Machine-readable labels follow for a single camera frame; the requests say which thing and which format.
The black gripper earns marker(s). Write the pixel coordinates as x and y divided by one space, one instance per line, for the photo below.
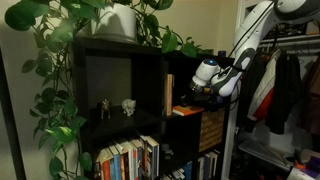
200 95

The orange book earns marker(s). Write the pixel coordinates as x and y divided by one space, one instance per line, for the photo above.
187 110

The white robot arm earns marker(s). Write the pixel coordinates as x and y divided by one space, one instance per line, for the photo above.
258 23

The tan upright book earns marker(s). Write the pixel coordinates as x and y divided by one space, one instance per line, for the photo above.
168 94

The woven storage basket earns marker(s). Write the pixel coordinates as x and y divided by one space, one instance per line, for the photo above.
211 130

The white orange hanging jacket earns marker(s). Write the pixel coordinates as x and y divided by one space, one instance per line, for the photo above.
262 97

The black cube bookshelf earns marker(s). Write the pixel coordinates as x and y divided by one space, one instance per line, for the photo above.
117 71

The white elephant figurine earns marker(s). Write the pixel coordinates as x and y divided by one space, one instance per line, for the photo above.
128 106

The black hanging jacket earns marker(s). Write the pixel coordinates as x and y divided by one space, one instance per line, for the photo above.
287 91

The row of lower shelf books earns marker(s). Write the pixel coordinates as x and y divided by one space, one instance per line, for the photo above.
133 158

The brass animal figurine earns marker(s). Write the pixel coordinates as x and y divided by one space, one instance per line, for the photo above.
105 108

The white plant pot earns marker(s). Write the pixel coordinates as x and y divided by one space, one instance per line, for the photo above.
115 22

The green pothos plant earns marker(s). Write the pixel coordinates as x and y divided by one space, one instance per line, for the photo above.
55 24

